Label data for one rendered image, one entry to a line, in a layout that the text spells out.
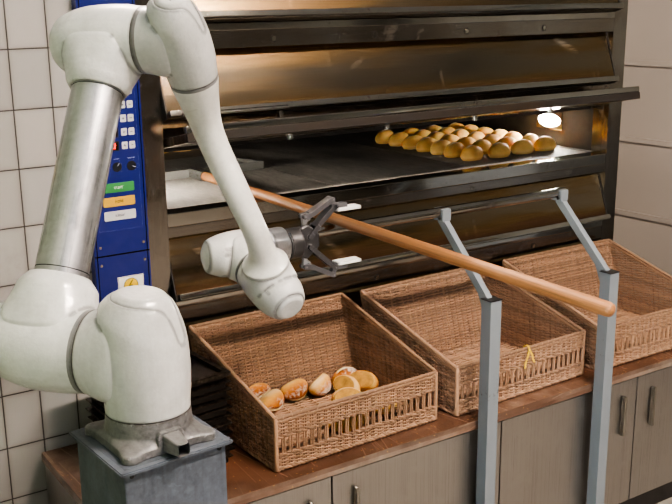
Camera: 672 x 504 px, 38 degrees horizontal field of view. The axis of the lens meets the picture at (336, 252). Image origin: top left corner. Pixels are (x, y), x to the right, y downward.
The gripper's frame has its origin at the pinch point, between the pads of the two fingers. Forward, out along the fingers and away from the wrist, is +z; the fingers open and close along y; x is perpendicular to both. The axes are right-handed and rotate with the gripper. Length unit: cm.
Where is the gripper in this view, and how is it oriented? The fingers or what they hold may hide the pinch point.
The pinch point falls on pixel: (354, 232)
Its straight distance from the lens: 245.7
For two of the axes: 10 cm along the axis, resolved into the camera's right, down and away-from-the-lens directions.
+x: 5.6, 2.1, -8.1
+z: 8.3, -1.5, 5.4
